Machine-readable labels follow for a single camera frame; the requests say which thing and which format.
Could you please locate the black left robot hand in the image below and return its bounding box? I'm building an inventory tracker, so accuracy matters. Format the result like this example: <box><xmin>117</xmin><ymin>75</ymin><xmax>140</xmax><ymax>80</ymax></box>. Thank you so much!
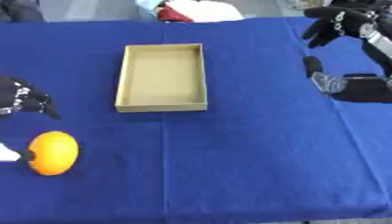
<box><xmin>0</xmin><ymin>76</ymin><xmax>63</xmax><ymax>164</ymax></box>

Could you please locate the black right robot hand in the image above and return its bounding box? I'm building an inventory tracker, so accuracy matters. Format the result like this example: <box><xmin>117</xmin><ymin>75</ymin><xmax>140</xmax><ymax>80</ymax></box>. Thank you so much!
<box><xmin>300</xmin><ymin>0</ymin><xmax>392</xmax><ymax>104</ymax></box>

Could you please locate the red and white bag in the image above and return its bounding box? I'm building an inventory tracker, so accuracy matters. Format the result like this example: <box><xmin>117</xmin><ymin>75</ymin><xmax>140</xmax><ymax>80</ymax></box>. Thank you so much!
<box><xmin>135</xmin><ymin>0</ymin><xmax>247</xmax><ymax>24</ymax></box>

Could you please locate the orange toy fruit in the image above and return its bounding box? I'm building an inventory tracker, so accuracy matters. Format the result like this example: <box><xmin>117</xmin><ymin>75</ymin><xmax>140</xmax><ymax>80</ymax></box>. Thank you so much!
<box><xmin>25</xmin><ymin>130</ymin><xmax>81</xmax><ymax>177</ymax></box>

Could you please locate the tan cardboard box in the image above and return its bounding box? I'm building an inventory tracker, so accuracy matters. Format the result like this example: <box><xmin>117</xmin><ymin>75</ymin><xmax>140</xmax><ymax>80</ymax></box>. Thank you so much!
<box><xmin>113</xmin><ymin>43</ymin><xmax>210</xmax><ymax>114</ymax></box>

